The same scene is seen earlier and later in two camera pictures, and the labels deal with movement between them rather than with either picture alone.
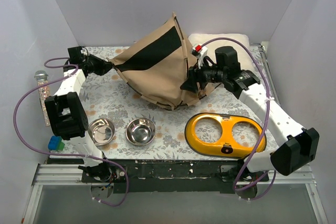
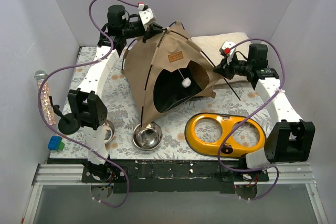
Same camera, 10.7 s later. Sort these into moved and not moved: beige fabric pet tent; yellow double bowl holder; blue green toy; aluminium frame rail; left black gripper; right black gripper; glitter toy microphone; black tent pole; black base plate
Moved: left black gripper; black tent pole; right black gripper; beige fabric pet tent
Not moved: black base plate; blue green toy; yellow double bowl holder; aluminium frame rail; glitter toy microphone
